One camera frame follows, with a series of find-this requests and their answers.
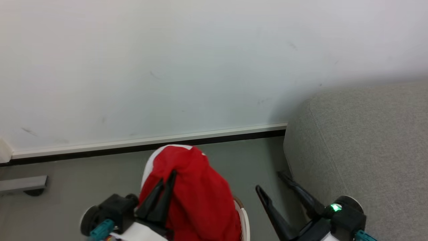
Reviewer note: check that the grey fabric sofa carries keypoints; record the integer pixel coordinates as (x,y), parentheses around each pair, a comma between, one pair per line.
(367,140)

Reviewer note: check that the red white-striped garment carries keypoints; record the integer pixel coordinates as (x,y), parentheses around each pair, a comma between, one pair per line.
(200,201)

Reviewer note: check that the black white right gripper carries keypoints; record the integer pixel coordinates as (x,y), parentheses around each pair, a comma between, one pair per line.
(347,217)

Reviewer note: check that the white wall socket box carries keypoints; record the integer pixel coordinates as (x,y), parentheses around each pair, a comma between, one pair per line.
(4,152)

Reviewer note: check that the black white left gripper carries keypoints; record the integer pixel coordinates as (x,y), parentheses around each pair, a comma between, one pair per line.
(115,207)

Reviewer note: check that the grey metal frame foot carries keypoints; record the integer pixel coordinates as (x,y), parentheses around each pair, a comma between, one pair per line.
(23,183)

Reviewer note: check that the white plastic laundry basket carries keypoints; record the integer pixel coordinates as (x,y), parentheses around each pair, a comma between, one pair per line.
(245,222)

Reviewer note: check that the black round floor glide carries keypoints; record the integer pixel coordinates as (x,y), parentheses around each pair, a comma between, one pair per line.
(33,192)

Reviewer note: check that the white and black baseboard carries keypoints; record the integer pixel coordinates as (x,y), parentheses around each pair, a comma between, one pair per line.
(150,141)

